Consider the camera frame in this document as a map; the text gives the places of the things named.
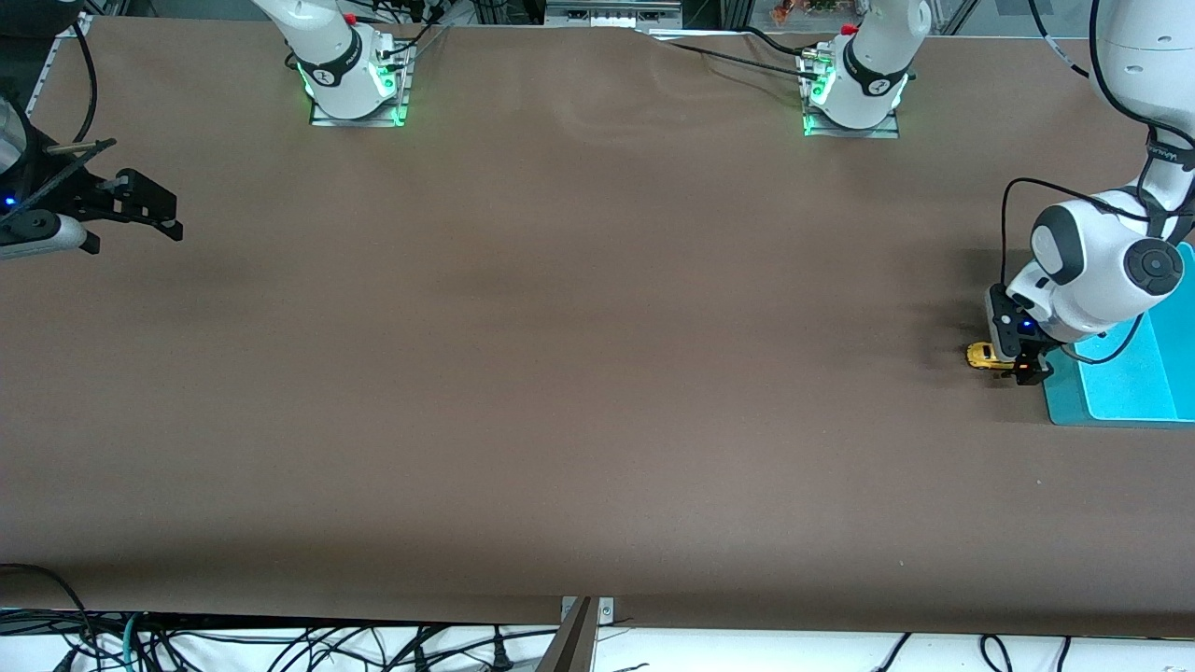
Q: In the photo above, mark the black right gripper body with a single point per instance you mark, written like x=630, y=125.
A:
x=82, y=198

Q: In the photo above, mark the yellow beetle toy car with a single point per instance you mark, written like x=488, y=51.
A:
x=982, y=356

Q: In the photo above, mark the turquoise plastic bin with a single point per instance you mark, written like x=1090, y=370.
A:
x=1130, y=392

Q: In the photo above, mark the orange background items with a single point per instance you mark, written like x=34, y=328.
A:
x=803, y=9

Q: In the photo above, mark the grey background device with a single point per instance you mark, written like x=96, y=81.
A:
x=611, y=13

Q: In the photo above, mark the grey slanted stand leg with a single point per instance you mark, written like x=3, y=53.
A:
x=571, y=649

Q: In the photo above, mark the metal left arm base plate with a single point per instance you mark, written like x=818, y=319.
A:
x=878, y=132

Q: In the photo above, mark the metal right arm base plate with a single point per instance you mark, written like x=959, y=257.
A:
x=403, y=93

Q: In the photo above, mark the silver table edge bracket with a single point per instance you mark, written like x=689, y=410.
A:
x=605, y=611

